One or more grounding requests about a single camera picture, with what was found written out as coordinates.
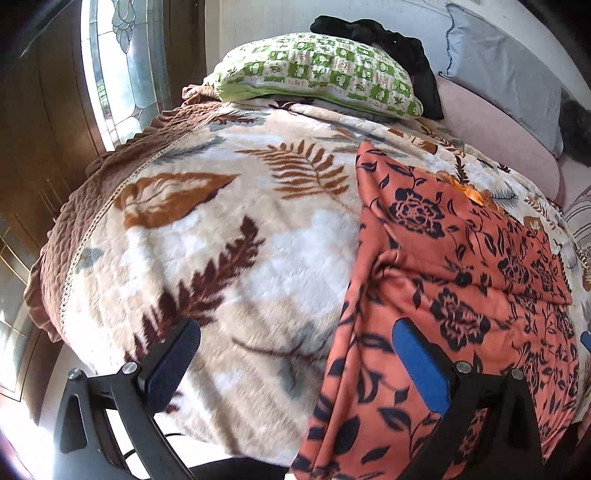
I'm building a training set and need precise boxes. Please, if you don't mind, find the dark furry object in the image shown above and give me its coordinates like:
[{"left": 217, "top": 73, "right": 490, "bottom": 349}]
[{"left": 558, "top": 99, "right": 591, "bottom": 168}]

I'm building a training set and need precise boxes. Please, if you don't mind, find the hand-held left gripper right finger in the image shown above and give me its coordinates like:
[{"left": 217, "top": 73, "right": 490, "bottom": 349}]
[{"left": 392, "top": 318, "right": 555, "bottom": 480}]

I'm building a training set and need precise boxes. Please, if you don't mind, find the dark wooden door panel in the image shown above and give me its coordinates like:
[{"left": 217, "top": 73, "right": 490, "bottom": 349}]
[{"left": 0, "top": 32, "right": 109, "bottom": 407}]

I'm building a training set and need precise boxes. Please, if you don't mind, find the striped cloth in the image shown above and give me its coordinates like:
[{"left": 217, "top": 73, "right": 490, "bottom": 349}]
[{"left": 563, "top": 188, "right": 591, "bottom": 291}]

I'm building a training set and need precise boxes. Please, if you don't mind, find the orange black floral garment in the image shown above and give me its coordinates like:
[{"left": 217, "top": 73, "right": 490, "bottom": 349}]
[{"left": 291, "top": 141, "right": 580, "bottom": 480}]

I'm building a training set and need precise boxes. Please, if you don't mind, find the stained glass window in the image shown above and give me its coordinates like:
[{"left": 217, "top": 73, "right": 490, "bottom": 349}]
[{"left": 81, "top": 0, "right": 172, "bottom": 153}]

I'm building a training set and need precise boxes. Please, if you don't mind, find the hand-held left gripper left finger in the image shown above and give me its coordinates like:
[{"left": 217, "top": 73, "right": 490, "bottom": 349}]
[{"left": 53, "top": 318, "right": 201, "bottom": 480}]

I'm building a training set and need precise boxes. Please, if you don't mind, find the grey pillow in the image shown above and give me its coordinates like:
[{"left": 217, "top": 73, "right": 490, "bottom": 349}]
[{"left": 438, "top": 2, "right": 565, "bottom": 158}]

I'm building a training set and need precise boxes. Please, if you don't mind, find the cream leaf print blanket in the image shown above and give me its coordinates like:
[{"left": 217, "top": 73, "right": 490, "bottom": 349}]
[{"left": 60, "top": 102, "right": 591, "bottom": 467}]

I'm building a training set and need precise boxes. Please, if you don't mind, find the black cloth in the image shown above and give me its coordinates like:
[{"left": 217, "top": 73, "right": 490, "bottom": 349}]
[{"left": 310, "top": 15, "right": 445, "bottom": 120}]

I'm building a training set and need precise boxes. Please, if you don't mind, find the green checked pillow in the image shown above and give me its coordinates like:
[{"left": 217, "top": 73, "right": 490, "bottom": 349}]
[{"left": 203, "top": 32, "right": 424, "bottom": 121}]

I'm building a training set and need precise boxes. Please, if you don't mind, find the brown quilted bed cover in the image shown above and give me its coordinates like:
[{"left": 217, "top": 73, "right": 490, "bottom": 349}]
[{"left": 28, "top": 85, "right": 222, "bottom": 343}]

